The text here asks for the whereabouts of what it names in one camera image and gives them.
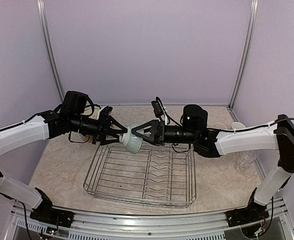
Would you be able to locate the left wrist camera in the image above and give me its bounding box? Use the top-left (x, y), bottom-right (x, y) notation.
top-left (96, 106), bottom-right (113, 120)

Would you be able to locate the left aluminium corner post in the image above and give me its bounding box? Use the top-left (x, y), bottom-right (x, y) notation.
top-left (37, 0), bottom-right (65, 103)

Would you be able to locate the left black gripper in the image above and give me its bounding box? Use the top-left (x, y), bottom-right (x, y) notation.
top-left (70, 111), bottom-right (127, 146)

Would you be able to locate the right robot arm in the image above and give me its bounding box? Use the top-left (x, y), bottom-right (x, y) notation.
top-left (131, 104), bottom-right (294, 222)

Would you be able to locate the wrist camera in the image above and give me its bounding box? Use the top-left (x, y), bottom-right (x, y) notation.
top-left (151, 96), bottom-right (170, 125)
top-left (96, 106), bottom-right (113, 120)

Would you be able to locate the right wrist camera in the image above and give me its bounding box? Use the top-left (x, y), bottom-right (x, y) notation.
top-left (151, 96), bottom-right (170, 125)

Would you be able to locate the metal wire dish rack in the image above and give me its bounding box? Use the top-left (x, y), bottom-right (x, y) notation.
top-left (83, 143), bottom-right (196, 209)

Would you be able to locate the clear glass cup front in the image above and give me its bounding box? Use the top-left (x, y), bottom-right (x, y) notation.
top-left (239, 150), bottom-right (259, 164)

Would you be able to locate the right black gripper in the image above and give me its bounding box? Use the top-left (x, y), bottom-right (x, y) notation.
top-left (131, 119), bottom-right (198, 146)

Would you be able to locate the aluminium front frame rail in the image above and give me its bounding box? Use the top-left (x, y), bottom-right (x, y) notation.
top-left (1, 198), bottom-right (294, 240)

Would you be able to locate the right aluminium corner post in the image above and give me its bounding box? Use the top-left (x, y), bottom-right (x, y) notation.
top-left (228, 0), bottom-right (258, 111)

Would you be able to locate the clear glass cup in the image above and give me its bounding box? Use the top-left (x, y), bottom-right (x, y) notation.
top-left (234, 161), bottom-right (250, 174)
top-left (239, 150), bottom-right (259, 164)

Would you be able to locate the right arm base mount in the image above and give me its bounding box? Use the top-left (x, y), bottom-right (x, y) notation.
top-left (225, 206), bottom-right (269, 227)

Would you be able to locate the aluminium corner post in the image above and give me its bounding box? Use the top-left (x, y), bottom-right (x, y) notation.
top-left (37, 0), bottom-right (65, 103)
top-left (228, 0), bottom-right (258, 111)

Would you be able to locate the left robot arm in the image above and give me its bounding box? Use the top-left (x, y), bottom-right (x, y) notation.
top-left (0, 91), bottom-right (128, 223)

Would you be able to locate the grey ceramic bowl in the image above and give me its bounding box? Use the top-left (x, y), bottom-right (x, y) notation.
top-left (119, 123), bottom-right (143, 154)

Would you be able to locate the green ceramic mug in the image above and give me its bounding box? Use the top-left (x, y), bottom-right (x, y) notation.
top-left (212, 122), bottom-right (227, 130)

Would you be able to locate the cream white plate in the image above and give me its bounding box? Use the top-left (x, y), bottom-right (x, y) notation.
top-left (83, 106), bottom-right (101, 118)

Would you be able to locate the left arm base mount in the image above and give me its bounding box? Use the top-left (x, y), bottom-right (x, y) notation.
top-left (30, 207), bottom-right (75, 228)

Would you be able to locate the light blue ceramic mug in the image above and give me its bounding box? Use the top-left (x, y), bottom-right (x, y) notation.
top-left (230, 121), bottom-right (245, 130)

